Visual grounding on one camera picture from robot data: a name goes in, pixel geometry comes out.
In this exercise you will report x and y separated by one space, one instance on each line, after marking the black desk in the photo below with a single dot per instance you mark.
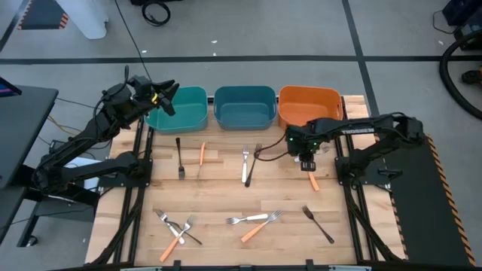
22 128

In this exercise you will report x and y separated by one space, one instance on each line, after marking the white sheet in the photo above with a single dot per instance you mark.
81 161

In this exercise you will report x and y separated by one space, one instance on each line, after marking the orange plastic bin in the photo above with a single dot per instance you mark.
305 103

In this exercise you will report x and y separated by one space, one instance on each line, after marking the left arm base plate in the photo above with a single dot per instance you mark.
124 180

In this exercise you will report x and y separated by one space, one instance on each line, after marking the small hazard-striped black ramp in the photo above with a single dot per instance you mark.
41 15

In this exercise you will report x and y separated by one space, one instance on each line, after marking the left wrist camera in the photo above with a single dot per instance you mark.
140 83

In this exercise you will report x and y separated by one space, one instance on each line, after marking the black frame rails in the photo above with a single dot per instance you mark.
140 192
362 199

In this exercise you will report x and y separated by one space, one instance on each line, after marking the blue plastic bin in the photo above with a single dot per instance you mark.
244 109

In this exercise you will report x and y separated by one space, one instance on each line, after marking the black and orange tool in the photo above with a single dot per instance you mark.
470 76

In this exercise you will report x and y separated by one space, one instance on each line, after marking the green plastic bin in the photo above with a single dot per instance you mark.
188 113

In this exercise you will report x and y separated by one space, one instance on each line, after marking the black metal fork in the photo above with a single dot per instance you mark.
194 239
320 227
251 169
178 150

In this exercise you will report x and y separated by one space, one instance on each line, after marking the white pillar base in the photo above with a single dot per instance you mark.
84 19

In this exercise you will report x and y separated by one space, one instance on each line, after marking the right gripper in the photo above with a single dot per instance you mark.
303 141

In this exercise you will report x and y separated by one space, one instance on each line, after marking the black power adapter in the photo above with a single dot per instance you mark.
55 144

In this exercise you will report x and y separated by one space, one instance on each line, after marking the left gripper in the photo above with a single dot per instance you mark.
145 98

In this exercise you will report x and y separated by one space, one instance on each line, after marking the black right frame rails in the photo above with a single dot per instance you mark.
362 199

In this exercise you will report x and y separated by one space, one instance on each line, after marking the large hazard-striped black mat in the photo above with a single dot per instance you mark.
418 211

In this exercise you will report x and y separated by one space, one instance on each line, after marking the black equipment box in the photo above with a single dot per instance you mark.
467 26

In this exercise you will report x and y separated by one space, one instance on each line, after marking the black front frame bar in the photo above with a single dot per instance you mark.
244 268

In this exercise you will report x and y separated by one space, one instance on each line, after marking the monitor corner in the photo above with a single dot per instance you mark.
7 88

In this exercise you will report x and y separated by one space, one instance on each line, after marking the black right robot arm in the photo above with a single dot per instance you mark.
376 126

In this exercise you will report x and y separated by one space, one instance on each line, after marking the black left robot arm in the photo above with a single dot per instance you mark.
86 139

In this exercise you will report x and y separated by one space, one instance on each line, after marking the black left frame rails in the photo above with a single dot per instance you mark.
140 192

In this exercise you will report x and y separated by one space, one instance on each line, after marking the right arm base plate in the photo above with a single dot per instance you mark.
373 175

